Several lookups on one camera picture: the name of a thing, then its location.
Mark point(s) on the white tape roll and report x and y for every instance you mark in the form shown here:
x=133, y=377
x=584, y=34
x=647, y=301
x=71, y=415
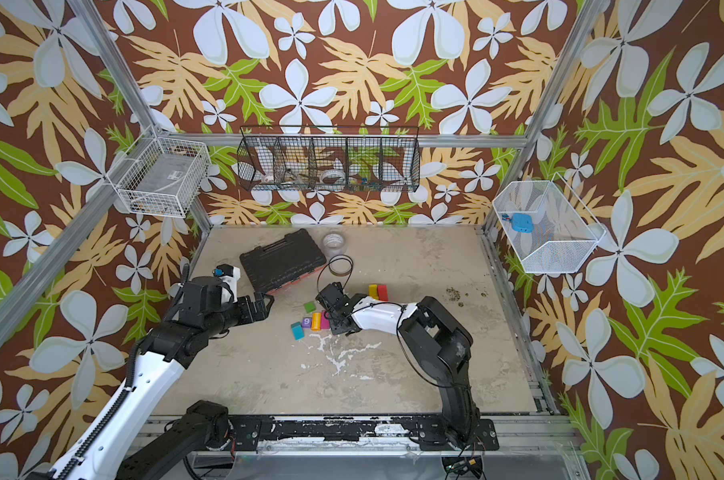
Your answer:
x=332, y=177

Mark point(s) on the white wire basket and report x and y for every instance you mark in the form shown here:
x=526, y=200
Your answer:
x=160, y=175
x=566, y=230

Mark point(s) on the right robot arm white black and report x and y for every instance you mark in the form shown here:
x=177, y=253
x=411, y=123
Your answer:
x=434, y=342

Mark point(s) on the yellow arch block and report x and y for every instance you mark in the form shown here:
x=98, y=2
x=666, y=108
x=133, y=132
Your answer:
x=373, y=291

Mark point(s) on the red wood block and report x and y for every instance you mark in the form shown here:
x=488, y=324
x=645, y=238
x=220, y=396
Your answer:
x=382, y=291

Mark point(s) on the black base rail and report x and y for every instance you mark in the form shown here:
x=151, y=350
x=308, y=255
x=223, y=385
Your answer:
x=428, y=432

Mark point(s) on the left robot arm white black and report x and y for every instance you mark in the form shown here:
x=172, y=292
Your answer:
x=204, y=308

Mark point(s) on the magenta wood block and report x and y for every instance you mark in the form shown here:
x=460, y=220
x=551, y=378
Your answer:
x=325, y=322

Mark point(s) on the black wire basket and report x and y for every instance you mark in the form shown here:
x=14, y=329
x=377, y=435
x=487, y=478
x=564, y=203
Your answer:
x=374, y=158

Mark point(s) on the orange wood block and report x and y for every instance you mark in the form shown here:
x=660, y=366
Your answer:
x=316, y=324

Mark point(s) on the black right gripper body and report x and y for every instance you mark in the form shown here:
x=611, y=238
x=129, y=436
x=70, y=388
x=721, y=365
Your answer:
x=333, y=302

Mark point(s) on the blue object in basket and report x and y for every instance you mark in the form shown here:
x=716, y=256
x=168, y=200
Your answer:
x=519, y=222

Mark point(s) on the teal wood block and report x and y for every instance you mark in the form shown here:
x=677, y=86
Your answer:
x=297, y=330

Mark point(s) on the white wire basket right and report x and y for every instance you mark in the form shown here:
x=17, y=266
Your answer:
x=566, y=230

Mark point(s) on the black plastic tool case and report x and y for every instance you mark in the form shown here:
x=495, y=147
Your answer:
x=285, y=261

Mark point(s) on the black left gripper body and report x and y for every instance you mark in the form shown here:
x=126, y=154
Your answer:
x=243, y=311

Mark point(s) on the white wire basket left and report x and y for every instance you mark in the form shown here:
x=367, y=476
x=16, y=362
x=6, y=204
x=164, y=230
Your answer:
x=160, y=175

